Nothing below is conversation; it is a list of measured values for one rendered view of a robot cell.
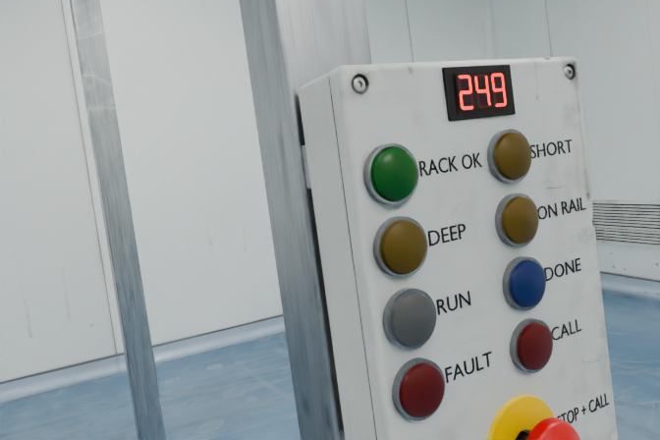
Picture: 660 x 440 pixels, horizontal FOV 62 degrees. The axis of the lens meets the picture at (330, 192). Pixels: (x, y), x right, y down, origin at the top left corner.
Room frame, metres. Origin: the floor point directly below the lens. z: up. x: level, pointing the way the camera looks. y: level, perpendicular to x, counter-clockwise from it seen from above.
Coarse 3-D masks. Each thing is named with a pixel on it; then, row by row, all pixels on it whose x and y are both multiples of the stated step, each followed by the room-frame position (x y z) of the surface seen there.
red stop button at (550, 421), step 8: (536, 424) 0.28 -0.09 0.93; (544, 424) 0.28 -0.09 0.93; (552, 424) 0.28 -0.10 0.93; (560, 424) 0.28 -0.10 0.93; (568, 424) 0.28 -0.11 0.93; (520, 432) 0.30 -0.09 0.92; (536, 432) 0.28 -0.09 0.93; (544, 432) 0.28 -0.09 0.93; (552, 432) 0.28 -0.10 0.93; (560, 432) 0.28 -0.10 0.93; (568, 432) 0.28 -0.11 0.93; (576, 432) 0.28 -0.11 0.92
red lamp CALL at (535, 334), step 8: (528, 328) 0.30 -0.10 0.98; (536, 328) 0.30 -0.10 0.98; (544, 328) 0.31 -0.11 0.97; (520, 336) 0.30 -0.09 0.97; (528, 336) 0.30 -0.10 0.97; (536, 336) 0.30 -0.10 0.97; (544, 336) 0.30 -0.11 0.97; (520, 344) 0.30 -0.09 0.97; (528, 344) 0.30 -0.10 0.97; (536, 344) 0.30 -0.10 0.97; (544, 344) 0.30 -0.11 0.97; (552, 344) 0.31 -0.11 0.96; (520, 352) 0.30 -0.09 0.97; (528, 352) 0.30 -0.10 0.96; (536, 352) 0.30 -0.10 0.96; (544, 352) 0.30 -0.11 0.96; (520, 360) 0.30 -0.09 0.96; (528, 360) 0.30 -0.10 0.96; (536, 360) 0.30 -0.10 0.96; (544, 360) 0.30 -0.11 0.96; (528, 368) 0.30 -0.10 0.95; (536, 368) 0.30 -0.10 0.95
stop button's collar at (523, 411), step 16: (512, 400) 0.30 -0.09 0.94; (528, 400) 0.30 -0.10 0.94; (592, 400) 0.33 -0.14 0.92; (496, 416) 0.29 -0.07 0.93; (512, 416) 0.29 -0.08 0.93; (528, 416) 0.30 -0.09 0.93; (544, 416) 0.31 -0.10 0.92; (560, 416) 0.32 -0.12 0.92; (576, 416) 0.32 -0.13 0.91; (496, 432) 0.29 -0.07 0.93; (512, 432) 0.29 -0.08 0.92
